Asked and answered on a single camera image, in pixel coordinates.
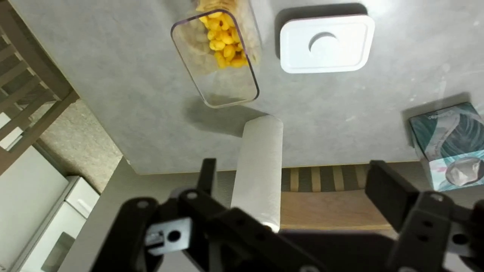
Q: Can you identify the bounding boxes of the light wooden slat-back chair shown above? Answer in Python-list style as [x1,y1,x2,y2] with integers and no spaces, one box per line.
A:
[279,163,401,239]
[0,0,81,176]

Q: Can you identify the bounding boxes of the white paper towel roll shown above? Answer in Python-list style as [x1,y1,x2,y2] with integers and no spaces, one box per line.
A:
[232,114,285,234]

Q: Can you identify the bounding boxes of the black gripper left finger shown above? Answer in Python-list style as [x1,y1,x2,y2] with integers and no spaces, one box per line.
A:
[90,157,324,272]

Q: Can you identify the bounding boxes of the white rectangular container lid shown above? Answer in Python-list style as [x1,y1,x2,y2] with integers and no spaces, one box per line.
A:
[279,14,377,76]

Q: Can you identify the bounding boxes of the teal tissue box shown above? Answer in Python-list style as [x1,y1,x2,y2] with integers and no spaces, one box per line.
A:
[408,100,484,194]

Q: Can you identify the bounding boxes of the white kitchen cabinet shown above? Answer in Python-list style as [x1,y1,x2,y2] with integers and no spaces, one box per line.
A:
[0,145,103,272]

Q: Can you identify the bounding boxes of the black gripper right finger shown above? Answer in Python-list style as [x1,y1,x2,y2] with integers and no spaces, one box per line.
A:
[365,159,484,272]

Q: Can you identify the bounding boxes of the clear plastic food container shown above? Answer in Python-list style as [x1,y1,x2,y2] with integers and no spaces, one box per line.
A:
[170,0,264,111]

